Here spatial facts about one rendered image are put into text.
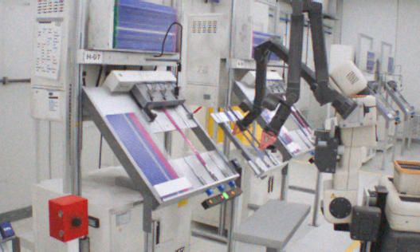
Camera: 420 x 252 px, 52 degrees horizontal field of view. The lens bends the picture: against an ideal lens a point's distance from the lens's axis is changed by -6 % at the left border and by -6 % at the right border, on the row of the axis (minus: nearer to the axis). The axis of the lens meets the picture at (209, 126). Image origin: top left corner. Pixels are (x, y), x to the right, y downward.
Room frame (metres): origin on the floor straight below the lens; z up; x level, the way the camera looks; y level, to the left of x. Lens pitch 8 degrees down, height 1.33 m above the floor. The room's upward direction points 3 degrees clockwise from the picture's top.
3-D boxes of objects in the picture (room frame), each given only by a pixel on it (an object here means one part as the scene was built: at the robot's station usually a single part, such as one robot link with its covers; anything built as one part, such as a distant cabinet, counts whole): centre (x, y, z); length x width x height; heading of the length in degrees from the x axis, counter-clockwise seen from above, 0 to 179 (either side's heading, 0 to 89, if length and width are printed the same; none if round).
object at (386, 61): (7.95, -2.99, 0.95); 1.36 x 0.82 x 1.90; 57
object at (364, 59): (6.75, -2.18, 0.95); 1.36 x 0.82 x 1.90; 57
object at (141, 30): (2.54, 0.41, 1.52); 0.51 x 0.13 x 0.27; 147
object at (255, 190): (3.69, -0.41, 0.65); 1.01 x 0.73 x 1.29; 57
